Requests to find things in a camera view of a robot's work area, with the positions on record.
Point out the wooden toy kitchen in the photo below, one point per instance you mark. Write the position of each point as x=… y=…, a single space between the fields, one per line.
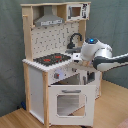
x=46 y=40

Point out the black toy faucet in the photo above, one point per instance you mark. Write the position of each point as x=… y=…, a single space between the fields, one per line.
x=71 y=44

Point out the grey range hood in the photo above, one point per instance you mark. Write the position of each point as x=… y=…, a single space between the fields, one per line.
x=48 y=18

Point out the white dishwasher door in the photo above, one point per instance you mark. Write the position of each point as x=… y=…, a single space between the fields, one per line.
x=93 y=78

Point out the red stove knob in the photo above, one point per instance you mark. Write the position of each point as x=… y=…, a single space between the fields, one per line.
x=56 y=76

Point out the white oven door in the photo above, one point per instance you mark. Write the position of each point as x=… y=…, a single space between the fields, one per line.
x=71 y=104

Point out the black stovetop red burners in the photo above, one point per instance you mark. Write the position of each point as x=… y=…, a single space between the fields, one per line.
x=52 y=59

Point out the toy microwave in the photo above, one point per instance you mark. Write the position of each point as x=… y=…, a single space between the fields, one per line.
x=77 y=11

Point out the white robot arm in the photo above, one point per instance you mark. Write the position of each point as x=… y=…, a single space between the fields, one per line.
x=101 y=55

